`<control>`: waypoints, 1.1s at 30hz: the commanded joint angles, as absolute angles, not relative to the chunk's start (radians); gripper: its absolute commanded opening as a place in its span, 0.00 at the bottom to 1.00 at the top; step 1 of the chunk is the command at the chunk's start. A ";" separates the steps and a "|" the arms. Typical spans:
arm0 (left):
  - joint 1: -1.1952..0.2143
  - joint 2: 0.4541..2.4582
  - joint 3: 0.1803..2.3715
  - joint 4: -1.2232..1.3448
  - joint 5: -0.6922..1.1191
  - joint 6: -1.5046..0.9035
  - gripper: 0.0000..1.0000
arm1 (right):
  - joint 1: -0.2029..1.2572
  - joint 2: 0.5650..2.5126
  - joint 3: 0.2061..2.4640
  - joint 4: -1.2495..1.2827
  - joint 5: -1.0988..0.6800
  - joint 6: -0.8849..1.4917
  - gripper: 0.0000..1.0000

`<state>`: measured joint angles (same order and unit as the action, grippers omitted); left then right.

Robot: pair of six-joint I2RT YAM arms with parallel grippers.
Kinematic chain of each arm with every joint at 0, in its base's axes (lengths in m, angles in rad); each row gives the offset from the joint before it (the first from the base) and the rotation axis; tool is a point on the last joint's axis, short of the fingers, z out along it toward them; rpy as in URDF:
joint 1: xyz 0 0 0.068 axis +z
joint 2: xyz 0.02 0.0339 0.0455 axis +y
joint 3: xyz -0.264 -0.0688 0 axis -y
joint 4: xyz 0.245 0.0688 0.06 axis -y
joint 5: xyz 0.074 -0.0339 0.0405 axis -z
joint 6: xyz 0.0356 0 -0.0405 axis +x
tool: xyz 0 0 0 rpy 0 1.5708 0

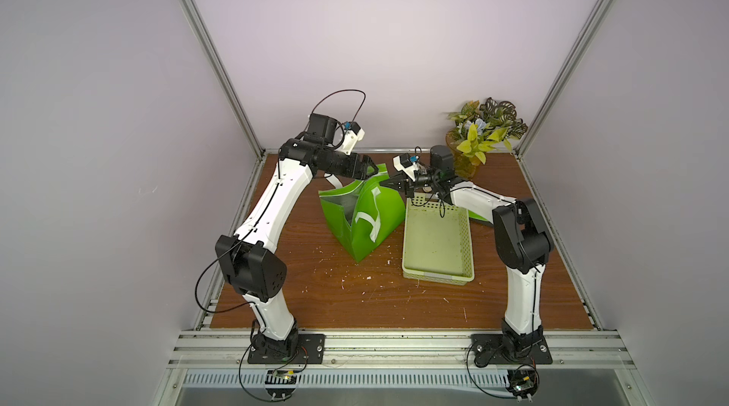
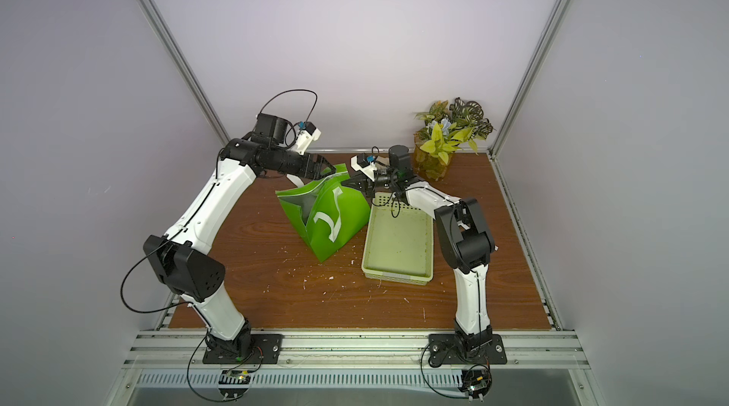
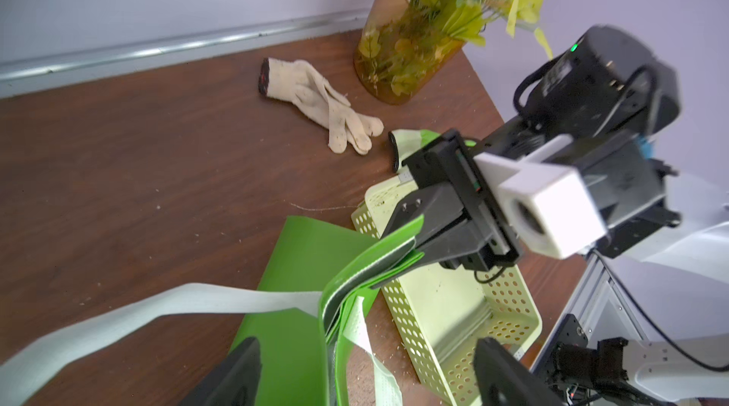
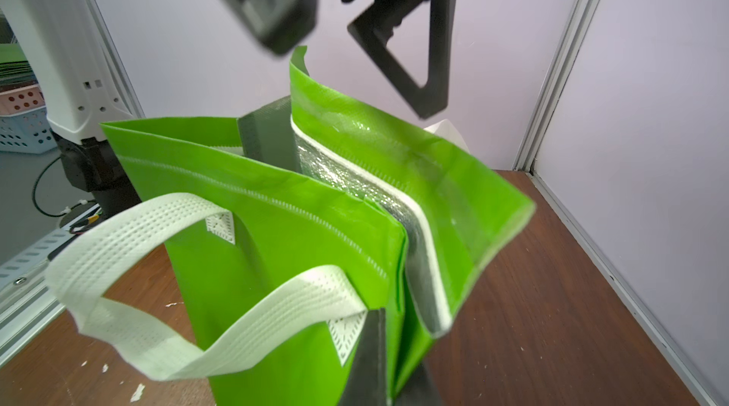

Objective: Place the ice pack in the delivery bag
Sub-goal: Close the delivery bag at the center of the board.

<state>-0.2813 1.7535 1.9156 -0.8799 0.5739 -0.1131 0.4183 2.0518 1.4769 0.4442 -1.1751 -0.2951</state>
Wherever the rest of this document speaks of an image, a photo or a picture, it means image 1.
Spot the green insulated delivery bag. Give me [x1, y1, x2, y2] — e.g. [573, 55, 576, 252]
[318, 164, 406, 263]

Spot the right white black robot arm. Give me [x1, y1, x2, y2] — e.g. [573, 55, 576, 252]
[382, 170, 554, 359]

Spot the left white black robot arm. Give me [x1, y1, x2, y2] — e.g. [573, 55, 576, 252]
[216, 136, 378, 357]

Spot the green black work glove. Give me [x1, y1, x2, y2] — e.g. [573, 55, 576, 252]
[468, 210, 492, 225]

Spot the potted artificial plant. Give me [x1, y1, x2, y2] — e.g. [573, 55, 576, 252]
[445, 98, 529, 179]

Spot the light green plastic basket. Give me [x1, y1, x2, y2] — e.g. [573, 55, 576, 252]
[402, 193, 475, 286]

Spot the right controller board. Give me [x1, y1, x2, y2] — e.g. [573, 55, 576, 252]
[507, 364, 540, 401]

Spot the controller board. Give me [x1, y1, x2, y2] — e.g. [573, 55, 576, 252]
[507, 364, 540, 401]
[264, 369, 299, 402]

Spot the left controller board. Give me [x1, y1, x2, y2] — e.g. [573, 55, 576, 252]
[264, 369, 299, 402]

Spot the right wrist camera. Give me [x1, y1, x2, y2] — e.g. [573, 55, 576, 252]
[393, 153, 421, 183]

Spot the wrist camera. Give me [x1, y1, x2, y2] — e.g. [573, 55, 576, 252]
[304, 114, 366, 155]
[393, 153, 421, 183]

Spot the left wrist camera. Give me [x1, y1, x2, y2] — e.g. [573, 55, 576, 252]
[304, 114, 366, 155]

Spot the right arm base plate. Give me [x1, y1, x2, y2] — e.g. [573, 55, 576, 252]
[470, 332, 554, 368]

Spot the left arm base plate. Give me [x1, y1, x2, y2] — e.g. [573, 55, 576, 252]
[247, 332, 326, 364]

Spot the aluminium front rail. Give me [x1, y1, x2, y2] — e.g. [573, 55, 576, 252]
[167, 329, 635, 370]

